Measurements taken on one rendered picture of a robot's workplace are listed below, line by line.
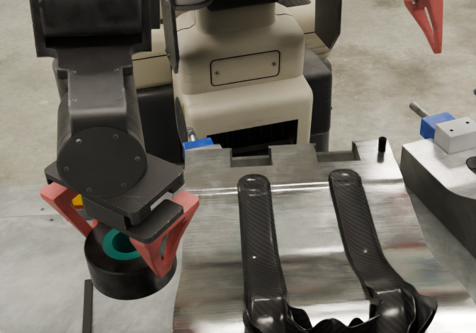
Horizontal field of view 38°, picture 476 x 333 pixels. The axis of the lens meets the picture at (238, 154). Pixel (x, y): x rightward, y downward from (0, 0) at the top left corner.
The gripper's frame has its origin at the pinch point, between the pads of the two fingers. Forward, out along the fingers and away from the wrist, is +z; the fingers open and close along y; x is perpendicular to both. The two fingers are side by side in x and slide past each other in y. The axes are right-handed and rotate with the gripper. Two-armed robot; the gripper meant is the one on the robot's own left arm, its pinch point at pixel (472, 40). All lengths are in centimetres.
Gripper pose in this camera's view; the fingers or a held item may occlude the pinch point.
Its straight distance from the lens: 94.2
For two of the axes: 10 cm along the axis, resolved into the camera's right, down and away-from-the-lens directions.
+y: 9.7, -1.8, 1.9
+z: 1.5, 9.8, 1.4
